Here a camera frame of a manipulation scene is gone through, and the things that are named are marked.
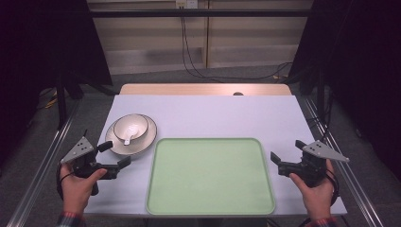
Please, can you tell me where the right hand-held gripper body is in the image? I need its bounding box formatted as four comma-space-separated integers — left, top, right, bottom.
277, 140, 351, 189

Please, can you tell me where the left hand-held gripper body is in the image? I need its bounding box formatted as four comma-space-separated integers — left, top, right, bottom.
60, 135, 123, 197

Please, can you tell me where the person's right hand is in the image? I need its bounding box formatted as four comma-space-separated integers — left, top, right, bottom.
288, 159, 336, 221

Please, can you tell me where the person's left hand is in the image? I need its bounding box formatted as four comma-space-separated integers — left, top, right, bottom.
60, 163, 109, 217

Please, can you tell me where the white ceramic spoon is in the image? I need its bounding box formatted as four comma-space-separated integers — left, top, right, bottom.
123, 124, 142, 147

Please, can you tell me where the white plate with dark rim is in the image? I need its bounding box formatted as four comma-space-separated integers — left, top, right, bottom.
104, 113, 158, 157

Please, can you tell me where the white bowl with dark rim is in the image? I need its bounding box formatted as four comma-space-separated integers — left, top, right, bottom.
113, 113, 149, 142

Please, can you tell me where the light green tray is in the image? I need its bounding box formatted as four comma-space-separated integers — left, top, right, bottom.
145, 137, 277, 217

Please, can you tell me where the pale lavender table mat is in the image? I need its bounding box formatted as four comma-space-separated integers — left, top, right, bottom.
83, 94, 348, 218

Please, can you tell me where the wooden table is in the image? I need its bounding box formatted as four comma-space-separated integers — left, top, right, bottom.
118, 82, 293, 96

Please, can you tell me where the dark curtain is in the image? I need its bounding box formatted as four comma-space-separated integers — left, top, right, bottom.
0, 0, 113, 160
288, 0, 401, 173

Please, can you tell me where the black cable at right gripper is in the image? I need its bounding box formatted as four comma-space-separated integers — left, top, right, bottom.
325, 168, 340, 208

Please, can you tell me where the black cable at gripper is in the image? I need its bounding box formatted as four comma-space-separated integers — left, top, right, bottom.
56, 162, 76, 201
325, 168, 340, 208

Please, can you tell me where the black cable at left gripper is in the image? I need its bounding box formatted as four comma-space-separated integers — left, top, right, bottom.
56, 162, 76, 201

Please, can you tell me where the aluminium rail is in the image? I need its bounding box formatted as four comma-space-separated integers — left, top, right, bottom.
6, 97, 82, 227
304, 96, 386, 227

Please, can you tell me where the black stand post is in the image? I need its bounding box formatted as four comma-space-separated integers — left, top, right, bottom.
55, 74, 69, 131

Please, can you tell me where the yellow cable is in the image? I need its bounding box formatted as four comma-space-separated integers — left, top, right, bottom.
43, 90, 60, 110

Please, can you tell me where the black floor cable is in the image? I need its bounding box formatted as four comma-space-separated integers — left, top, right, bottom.
180, 8, 294, 84

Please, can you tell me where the black horizontal frame bar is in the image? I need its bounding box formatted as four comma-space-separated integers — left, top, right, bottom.
89, 9, 317, 19

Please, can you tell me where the white wall outlet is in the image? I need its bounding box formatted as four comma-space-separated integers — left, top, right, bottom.
175, 0, 200, 9

